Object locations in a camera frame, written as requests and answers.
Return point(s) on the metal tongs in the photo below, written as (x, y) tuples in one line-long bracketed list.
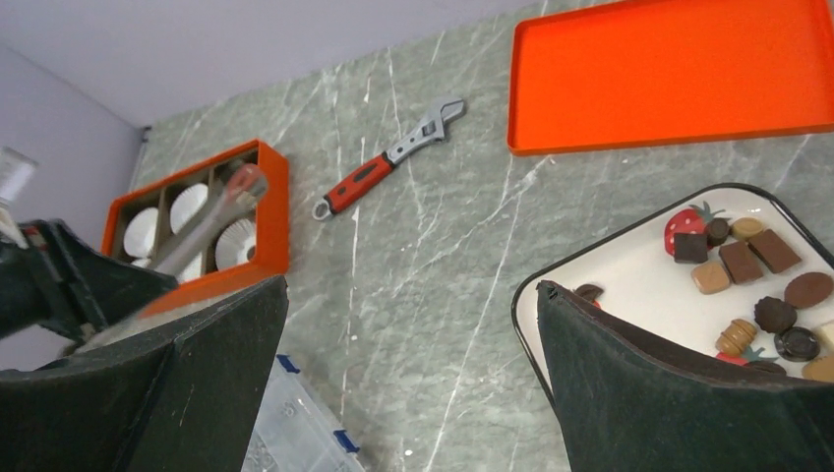
[(229, 198)]

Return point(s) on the orange flat tray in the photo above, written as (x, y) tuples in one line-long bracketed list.
[(631, 74)]

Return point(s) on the orange chocolate box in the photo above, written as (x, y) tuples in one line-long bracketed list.
[(271, 217)]

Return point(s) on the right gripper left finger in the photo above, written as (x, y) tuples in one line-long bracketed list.
[(182, 396)]

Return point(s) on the dark square chocolate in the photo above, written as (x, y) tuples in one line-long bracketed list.
[(690, 248)]

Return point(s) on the brown rectangular chocolate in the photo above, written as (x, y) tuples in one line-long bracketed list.
[(773, 251)]

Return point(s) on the strawberry print white tray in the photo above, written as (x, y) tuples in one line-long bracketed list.
[(643, 286)]

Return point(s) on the dark leaf chocolate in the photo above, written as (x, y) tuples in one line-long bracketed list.
[(589, 292)]

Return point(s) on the brown oval chocolate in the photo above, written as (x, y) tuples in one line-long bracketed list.
[(808, 289)]

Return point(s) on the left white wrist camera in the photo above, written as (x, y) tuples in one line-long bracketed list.
[(16, 172)]

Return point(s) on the caramel square chocolate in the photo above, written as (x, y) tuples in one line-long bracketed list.
[(710, 278)]

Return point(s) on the white paper cup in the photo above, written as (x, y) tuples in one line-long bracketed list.
[(236, 245), (193, 270), (139, 235), (186, 205)]

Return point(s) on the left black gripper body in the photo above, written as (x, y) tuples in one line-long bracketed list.
[(60, 283)]

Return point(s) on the clear plastic screw box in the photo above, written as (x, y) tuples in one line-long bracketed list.
[(295, 430)]

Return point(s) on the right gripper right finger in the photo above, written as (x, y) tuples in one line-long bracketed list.
[(630, 400)]

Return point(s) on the red handled adjustable wrench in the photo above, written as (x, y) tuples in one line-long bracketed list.
[(430, 130)]

